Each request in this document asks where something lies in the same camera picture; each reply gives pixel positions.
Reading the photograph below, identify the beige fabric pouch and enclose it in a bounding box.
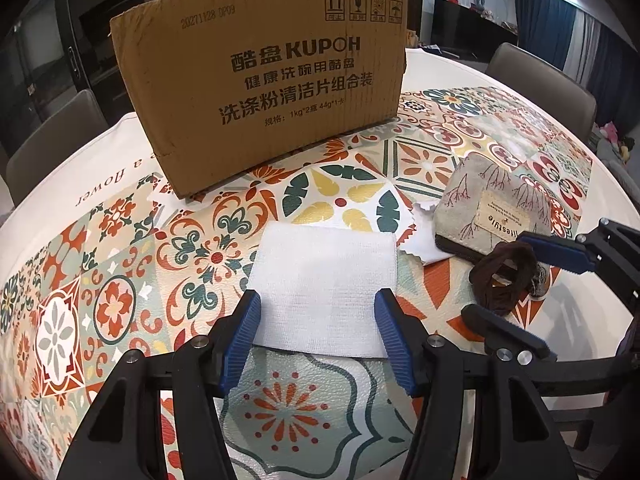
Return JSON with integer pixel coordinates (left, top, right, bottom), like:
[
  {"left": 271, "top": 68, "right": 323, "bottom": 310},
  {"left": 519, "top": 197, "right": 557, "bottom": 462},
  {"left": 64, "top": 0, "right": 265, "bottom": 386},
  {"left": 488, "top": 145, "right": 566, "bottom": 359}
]
[{"left": 432, "top": 154, "right": 553, "bottom": 263}]

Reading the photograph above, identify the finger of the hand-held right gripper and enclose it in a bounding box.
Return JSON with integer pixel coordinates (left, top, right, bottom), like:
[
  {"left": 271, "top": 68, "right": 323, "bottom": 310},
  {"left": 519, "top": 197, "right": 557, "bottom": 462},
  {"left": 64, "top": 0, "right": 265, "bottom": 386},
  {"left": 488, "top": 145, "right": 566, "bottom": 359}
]
[
  {"left": 461, "top": 304, "right": 558, "bottom": 363},
  {"left": 522, "top": 217, "right": 640, "bottom": 277}
]

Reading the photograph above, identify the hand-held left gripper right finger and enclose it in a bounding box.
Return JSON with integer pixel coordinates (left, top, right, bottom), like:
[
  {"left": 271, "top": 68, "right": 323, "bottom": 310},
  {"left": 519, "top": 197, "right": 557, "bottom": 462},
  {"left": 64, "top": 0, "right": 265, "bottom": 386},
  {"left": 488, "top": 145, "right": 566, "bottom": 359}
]
[{"left": 374, "top": 287, "right": 568, "bottom": 480}]

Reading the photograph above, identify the white zigzag-edged cloth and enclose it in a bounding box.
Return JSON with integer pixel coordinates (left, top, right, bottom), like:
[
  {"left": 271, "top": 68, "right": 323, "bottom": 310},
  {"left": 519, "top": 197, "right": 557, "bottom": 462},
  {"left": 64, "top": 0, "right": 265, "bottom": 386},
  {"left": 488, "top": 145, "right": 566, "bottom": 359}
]
[{"left": 398, "top": 201, "right": 453, "bottom": 266}]

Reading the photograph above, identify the dark patterned hair band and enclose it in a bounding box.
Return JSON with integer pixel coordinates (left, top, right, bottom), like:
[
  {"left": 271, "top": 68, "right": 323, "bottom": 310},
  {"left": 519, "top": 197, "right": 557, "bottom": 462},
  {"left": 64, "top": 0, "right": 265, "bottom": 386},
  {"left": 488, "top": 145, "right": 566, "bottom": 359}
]
[{"left": 531, "top": 265, "right": 552, "bottom": 297}]

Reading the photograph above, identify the white gauze cloth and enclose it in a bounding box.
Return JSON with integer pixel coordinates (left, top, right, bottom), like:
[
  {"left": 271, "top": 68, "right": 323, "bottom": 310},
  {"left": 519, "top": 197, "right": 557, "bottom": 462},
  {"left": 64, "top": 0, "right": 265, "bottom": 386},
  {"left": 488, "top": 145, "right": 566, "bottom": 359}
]
[{"left": 246, "top": 222, "right": 399, "bottom": 359}]

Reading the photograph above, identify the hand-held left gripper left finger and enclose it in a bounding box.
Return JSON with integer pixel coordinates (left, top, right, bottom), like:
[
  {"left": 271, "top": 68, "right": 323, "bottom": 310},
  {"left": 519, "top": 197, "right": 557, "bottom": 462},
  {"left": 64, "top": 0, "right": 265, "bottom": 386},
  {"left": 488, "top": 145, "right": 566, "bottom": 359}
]
[{"left": 56, "top": 290, "right": 263, "bottom": 480}]

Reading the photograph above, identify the dark sliding glass door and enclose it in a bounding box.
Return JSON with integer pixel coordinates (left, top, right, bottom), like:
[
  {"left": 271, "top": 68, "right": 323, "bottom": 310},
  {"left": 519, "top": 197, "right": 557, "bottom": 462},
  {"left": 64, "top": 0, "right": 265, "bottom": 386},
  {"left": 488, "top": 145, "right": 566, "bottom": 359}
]
[{"left": 0, "top": 0, "right": 206, "bottom": 126}]

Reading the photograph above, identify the brown scrunchie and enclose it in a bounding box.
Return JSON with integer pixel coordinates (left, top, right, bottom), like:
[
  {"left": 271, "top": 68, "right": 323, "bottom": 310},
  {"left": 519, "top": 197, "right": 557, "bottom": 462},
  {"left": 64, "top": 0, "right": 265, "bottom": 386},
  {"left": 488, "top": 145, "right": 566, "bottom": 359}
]
[{"left": 469, "top": 241, "right": 543, "bottom": 317}]

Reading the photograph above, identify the pink plush toy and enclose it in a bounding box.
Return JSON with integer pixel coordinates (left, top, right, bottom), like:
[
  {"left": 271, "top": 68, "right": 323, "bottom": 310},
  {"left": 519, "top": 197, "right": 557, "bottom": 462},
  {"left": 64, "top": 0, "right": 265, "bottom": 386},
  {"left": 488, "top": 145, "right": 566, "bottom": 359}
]
[{"left": 592, "top": 121, "right": 633, "bottom": 163}]

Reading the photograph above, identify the dark blue curtain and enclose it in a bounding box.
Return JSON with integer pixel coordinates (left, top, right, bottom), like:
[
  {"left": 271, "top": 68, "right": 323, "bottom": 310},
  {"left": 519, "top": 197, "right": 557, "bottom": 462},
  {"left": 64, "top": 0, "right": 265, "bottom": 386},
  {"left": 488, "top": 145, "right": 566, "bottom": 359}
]
[{"left": 515, "top": 0, "right": 640, "bottom": 126}]

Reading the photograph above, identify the grey dining chair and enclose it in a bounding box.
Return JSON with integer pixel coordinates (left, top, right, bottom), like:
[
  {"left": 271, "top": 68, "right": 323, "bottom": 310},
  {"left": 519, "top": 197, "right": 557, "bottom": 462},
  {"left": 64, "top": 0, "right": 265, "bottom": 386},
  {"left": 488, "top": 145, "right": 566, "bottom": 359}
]
[
  {"left": 485, "top": 42, "right": 598, "bottom": 133},
  {"left": 5, "top": 89, "right": 113, "bottom": 206}
]

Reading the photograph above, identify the brown cardboard box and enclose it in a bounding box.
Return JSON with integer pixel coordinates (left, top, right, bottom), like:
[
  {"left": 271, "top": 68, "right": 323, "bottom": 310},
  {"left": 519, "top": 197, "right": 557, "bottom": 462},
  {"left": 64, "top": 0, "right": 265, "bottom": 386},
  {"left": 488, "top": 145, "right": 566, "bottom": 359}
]
[{"left": 110, "top": 0, "right": 410, "bottom": 200}]

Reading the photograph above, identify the black television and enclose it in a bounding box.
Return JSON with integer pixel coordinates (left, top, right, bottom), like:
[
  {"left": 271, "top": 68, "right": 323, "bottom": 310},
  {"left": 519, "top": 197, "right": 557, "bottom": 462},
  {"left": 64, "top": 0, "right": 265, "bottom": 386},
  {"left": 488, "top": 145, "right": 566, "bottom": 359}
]
[{"left": 432, "top": 0, "right": 518, "bottom": 58}]

